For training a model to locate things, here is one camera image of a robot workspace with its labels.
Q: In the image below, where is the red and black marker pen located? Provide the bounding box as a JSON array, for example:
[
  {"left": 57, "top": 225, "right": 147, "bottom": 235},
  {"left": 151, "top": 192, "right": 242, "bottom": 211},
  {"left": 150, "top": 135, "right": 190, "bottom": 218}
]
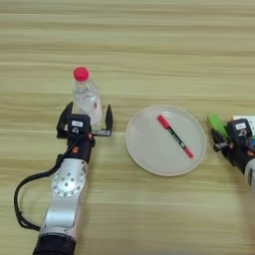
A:
[{"left": 156, "top": 114, "right": 195, "bottom": 159}]

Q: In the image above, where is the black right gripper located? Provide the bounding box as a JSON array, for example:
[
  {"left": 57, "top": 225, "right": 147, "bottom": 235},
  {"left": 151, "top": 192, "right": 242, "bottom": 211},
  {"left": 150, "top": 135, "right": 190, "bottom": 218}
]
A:
[{"left": 210, "top": 127, "right": 255, "bottom": 174}]

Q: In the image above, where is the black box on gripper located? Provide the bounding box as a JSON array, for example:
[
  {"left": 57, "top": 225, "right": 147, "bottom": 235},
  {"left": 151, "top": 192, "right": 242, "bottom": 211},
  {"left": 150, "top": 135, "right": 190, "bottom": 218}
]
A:
[
  {"left": 67, "top": 114, "right": 93, "bottom": 136},
  {"left": 226, "top": 118, "right": 254, "bottom": 142}
]

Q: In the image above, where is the green rectangular block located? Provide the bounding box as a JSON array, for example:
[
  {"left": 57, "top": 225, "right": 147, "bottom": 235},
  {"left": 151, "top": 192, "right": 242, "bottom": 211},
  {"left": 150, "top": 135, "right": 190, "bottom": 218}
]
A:
[{"left": 206, "top": 114, "right": 230, "bottom": 140}]

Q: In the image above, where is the clear bottle with red cap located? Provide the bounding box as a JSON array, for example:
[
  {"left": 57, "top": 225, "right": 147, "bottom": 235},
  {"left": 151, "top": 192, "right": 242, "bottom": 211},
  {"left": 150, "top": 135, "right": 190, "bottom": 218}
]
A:
[{"left": 72, "top": 66, "right": 105, "bottom": 129}]

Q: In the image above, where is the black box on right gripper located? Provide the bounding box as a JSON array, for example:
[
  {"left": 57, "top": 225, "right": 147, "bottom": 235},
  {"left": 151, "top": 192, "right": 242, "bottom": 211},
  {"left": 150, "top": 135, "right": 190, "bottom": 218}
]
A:
[{"left": 226, "top": 118, "right": 254, "bottom": 142}]

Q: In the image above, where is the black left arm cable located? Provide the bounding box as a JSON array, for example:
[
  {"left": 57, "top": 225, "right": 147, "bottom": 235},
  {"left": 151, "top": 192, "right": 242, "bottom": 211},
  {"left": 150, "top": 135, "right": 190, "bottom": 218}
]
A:
[{"left": 13, "top": 153, "right": 73, "bottom": 232}]

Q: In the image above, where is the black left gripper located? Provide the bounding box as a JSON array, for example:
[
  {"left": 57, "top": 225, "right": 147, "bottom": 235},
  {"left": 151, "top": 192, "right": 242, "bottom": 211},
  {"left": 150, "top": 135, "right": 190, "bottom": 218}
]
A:
[{"left": 55, "top": 101, "right": 115, "bottom": 163}]

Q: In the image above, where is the round white plate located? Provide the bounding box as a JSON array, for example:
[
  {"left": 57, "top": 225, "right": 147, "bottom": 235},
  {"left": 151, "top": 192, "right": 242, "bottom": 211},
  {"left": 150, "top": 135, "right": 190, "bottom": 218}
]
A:
[{"left": 124, "top": 104, "right": 208, "bottom": 177}]

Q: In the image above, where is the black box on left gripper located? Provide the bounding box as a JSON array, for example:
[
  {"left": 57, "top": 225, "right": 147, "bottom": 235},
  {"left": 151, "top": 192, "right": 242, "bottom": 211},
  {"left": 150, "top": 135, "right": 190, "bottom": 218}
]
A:
[{"left": 67, "top": 114, "right": 93, "bottom": 136}]

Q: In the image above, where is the multicoloured puzzle cube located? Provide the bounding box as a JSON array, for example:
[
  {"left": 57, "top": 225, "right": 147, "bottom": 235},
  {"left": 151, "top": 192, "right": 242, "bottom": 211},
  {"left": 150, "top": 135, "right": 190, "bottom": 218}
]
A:
[{"left": 231, "top": 115, "right": 255, "bottom": 147}]

